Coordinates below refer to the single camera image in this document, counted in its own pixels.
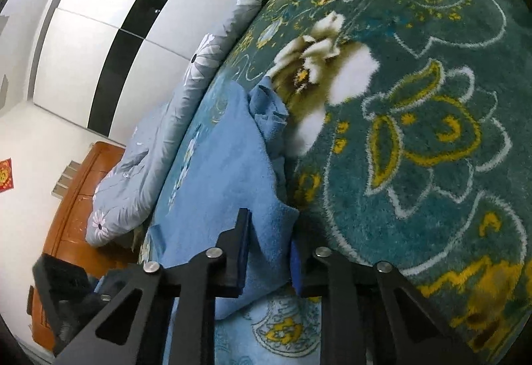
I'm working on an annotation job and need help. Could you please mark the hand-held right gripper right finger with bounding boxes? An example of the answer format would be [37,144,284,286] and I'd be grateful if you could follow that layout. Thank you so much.
[290,239,475,365]

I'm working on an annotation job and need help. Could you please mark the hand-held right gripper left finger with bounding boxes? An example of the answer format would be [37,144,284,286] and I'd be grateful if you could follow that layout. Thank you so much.
[54,208,252,365]

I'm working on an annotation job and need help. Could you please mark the blue fleece cloth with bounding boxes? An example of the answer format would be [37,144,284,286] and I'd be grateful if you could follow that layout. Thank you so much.
[147,76,302,322]

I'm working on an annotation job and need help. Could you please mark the wooden headboard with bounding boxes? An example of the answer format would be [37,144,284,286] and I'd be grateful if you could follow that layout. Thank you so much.
[31,141,140,354]

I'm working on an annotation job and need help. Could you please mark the grey floral quilt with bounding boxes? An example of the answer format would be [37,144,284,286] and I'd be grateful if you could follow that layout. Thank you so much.
[85,0,329,247]

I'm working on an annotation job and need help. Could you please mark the teal floral blanket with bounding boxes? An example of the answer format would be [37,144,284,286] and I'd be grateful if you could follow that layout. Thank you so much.
[137,0,532,365]

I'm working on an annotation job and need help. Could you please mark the white and black wardrobe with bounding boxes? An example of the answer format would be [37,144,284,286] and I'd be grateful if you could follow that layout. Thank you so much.
[33,0,287,147]

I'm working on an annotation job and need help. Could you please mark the red wall decoration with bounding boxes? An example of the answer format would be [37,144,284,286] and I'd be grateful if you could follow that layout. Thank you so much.
[0,158,17,193]

